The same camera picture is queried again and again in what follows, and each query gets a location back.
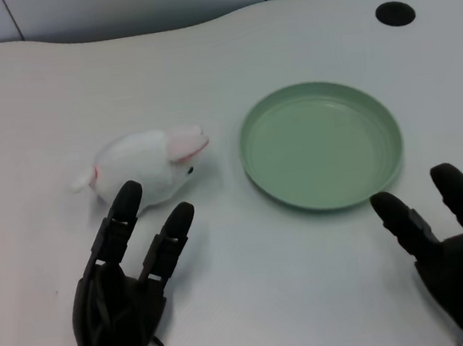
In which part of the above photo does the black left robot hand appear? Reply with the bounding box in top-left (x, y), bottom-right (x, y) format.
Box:
top-left (54, 172), bottom-right (214, 346)

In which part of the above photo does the white rabbit doll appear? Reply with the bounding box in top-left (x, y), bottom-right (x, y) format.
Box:
top-left (64, 121), bottom-right (218, 217)

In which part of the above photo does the black table cable hole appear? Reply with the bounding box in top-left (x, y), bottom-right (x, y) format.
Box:
top-left (373, 0), bottom-right (417, 30)

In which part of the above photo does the green round plate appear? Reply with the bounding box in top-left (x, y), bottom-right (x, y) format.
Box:
top-left (231, 70), bottom-right (412, 222)

